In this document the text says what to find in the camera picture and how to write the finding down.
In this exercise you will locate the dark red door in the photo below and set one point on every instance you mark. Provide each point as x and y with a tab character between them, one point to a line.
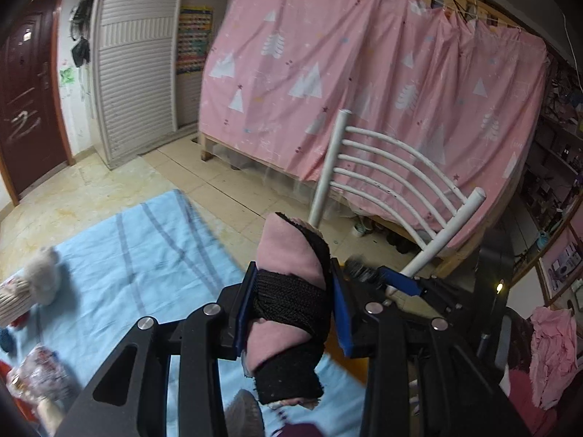
27	100

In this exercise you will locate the white metal chair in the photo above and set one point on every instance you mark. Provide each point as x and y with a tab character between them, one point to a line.
387	164

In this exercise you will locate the dark purple cloth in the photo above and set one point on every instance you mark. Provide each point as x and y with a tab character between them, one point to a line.
303	431

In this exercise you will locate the black bags hanging on wall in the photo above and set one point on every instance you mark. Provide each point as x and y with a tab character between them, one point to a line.
82	50

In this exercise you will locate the pink tree print bed curtain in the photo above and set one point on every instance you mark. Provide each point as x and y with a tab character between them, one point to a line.
364	77

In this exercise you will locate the red snack packet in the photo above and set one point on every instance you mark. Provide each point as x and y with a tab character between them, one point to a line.
43	373

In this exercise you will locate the colourful wall poster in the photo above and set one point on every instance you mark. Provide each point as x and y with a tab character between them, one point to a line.
195	38

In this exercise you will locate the crumpled pink cloth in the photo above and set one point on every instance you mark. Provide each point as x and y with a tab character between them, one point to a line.
553	350

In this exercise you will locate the cluttered wooden shelf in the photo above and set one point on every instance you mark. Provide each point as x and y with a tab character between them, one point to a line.
555	145

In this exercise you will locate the dark shoes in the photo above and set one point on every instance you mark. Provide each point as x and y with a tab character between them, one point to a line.
405	243

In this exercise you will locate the light blue striped cloth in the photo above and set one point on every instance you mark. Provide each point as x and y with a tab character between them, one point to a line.
136	255

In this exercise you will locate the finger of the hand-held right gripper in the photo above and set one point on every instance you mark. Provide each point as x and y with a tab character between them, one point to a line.
401	282

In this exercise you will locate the pink and black sock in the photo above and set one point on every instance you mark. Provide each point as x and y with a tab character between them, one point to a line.
284	282

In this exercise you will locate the beige knit pompom hat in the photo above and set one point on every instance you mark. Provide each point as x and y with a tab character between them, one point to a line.
41	277

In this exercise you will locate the small bowl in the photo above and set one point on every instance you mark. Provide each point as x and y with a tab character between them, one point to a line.
362	230

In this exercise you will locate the white louvered wardrobe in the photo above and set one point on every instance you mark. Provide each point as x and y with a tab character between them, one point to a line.
134	68

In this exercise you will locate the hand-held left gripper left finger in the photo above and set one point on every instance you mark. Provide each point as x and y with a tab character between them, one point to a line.
243	323

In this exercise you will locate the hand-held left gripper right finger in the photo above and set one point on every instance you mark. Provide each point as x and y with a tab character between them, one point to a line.
344	323

